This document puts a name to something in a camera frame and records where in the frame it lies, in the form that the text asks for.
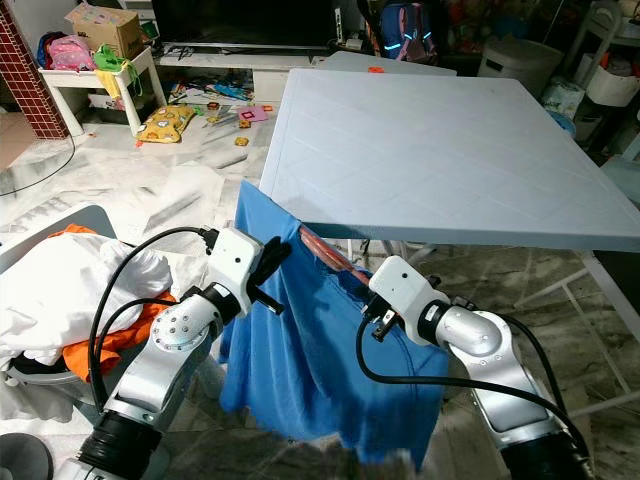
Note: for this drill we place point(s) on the dark blue backpack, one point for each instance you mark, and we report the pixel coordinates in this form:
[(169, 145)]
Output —
[(405, 25)]

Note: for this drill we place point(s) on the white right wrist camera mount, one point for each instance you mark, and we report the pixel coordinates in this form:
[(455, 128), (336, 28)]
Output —
[(400, 285)]

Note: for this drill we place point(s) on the orange cloth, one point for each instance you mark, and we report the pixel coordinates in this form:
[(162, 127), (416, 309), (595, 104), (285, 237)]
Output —
[(95, 355)]

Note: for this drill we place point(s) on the pink plastic hanger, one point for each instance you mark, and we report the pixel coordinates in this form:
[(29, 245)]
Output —
[(330, 252)]

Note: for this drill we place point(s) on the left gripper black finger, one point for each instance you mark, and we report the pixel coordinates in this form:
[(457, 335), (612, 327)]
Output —
[(275, 262)]

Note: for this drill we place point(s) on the white round bin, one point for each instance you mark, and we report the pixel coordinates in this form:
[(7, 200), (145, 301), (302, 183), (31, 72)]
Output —
[(520, 60)]

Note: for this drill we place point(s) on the white television stand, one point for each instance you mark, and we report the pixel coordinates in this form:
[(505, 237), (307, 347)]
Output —
[(280, 85)]

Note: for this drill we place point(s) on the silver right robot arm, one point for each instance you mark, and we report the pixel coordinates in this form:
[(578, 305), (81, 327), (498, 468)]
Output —
[(480, 335)]

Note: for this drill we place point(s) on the green bag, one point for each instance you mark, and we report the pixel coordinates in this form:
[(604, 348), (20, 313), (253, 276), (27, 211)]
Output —
[(110, 62)]

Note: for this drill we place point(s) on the light blue folding table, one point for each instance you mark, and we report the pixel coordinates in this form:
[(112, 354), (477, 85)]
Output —
[(440, 150)]

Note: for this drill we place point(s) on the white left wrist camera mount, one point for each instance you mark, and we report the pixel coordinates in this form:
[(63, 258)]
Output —
[(232, 260)]

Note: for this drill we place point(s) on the small white side table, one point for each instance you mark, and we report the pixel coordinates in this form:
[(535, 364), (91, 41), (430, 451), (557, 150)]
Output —
[(80, 80)]

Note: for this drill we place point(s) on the black television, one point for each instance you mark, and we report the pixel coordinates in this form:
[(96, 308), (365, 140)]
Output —
[(240, 20)]

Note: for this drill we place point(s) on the blue shirt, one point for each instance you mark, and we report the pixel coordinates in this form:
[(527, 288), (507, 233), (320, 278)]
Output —
[(310, 380)]

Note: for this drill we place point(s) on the pink flat toy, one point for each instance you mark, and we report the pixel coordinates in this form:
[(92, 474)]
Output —
[(253, 115)]

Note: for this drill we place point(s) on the pink bag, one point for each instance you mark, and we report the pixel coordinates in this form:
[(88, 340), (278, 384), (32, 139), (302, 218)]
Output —
[(70, 55)]

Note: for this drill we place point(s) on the white shirt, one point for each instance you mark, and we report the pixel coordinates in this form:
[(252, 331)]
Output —
[(70, 300)]

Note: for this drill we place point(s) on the white storage shelf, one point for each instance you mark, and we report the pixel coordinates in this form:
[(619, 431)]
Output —
[(615, 85)]

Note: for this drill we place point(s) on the cardboard box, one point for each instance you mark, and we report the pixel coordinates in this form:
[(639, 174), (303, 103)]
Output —
[(105, 30)]

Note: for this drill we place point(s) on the small yellow toy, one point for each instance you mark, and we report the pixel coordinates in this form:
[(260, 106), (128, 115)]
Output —
[(241, 142)]

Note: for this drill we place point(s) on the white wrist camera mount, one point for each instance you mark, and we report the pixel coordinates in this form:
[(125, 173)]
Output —
[(232, 260), (400, 285)]

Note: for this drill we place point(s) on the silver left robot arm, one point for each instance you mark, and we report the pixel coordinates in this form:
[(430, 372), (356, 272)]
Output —
[(170, 370)]

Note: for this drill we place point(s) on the pale blue child chair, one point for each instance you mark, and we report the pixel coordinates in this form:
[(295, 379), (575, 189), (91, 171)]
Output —
[(30, 235)]

